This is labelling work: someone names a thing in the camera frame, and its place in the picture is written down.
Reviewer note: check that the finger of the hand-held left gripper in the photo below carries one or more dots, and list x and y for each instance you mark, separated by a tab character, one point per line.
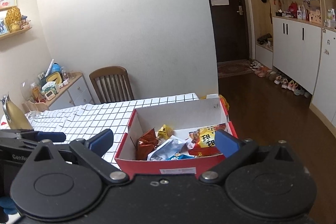
51	137

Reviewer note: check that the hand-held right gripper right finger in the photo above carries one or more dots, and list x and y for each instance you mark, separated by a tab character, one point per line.
225	143

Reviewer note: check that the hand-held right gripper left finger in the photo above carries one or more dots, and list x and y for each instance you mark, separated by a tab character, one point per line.
103	139

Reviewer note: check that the red and yellow snack packet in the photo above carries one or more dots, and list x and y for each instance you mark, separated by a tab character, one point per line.
204	142

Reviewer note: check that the brown cookie packet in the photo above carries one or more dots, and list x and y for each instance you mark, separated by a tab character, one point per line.
145	145

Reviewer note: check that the blue snack packet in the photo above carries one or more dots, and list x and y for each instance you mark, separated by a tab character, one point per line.
178	156

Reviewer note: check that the red cardboard box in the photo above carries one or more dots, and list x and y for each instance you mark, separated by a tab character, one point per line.
147	165

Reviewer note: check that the silver white snack packet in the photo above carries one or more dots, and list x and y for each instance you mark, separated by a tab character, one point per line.
168	148

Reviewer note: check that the small yellow snack packet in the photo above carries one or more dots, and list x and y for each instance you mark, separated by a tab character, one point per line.
165	132

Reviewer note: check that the light wooden rack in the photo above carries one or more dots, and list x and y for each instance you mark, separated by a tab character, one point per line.
35	106

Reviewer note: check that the white kitchen timer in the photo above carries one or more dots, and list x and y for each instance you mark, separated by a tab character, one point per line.
49	96

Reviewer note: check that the tissue pack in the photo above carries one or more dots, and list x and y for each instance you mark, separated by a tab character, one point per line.
50	88

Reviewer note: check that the clear glass jug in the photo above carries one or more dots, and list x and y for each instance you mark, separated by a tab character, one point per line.
26	92

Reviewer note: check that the white sideboard with wooden top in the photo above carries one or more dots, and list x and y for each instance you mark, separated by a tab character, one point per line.
78	92

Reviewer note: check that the blue and yellow container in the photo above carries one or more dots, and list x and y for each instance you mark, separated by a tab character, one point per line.
55	75

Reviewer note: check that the clear drinking glass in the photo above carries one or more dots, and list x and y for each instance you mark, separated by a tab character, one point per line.
64	74

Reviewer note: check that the brown wooden chair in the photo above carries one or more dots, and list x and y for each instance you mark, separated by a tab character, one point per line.
107	73

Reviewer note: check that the white tube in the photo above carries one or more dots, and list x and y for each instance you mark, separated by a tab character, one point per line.
49	67

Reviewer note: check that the row of shoes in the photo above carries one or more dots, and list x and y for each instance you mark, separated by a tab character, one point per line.
286	83

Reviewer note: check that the white shoe bench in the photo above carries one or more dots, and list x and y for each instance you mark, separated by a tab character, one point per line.
263	54

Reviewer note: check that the dark brown door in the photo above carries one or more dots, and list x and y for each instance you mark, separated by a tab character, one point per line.
228	35

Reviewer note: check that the white low cupboard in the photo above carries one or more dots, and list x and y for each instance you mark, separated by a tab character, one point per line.
294	56

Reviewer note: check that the white cupboard with stickers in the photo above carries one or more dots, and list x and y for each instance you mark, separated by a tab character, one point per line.
326	77

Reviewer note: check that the gold ornament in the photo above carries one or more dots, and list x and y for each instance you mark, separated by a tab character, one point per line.
13	19

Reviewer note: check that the white paper sheet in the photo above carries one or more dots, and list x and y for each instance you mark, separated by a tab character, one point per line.
219	0

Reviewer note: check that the small red bag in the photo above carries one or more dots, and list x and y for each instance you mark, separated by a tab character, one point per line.
293	9

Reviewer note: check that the wooden box with hearts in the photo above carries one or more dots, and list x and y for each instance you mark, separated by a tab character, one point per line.
315	16

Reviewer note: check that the wooden wall shelf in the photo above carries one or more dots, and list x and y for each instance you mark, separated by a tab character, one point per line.
15	33

